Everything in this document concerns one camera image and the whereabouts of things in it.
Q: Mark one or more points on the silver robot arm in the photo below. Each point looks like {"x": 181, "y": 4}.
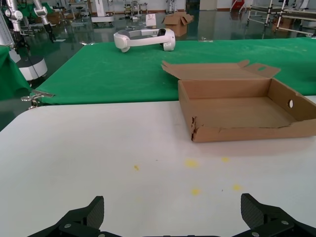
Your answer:
{"x": 14, "y": 19}
{"x": 43, "y": 14}

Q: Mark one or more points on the green cloth on neighbour table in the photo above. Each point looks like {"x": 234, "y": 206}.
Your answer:
{"x": 10, "y": 79}

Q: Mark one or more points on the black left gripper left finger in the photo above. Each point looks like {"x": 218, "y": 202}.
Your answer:
{"x": 81, "y": 219}

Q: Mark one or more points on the white robot column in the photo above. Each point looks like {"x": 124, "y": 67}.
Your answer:
{"x": 5, "y": 32}

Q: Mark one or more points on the metal pipe rack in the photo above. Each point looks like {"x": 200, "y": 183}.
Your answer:
{"x": 279, "y": 14}

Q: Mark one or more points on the round white robot base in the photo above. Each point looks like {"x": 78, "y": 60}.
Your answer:
{"x": 34, "y": 67}

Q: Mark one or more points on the silver metal table clamp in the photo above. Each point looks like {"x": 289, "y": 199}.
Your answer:
{"x": 33, "y": 105}
{"x": 39, "y": 95}

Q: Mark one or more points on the open cardboard box on floor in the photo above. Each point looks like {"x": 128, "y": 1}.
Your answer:
{"x": 176, "y": 27}

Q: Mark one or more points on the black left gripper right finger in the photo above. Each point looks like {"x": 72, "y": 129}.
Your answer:
{"x": 266, "y": 219}

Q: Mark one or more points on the torn open cardboard box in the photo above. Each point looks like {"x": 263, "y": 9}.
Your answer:
{"x": 234, "y": 111}

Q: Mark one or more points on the white paper sign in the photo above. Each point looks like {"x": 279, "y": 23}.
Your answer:
{"x": 151, "y": 20}

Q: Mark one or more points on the small metal cloth clip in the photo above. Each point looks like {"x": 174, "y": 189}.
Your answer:
{"x": 206, "y": 39}

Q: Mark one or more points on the white VR headset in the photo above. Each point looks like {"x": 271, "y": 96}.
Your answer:
{"x": 121, "y": 40}

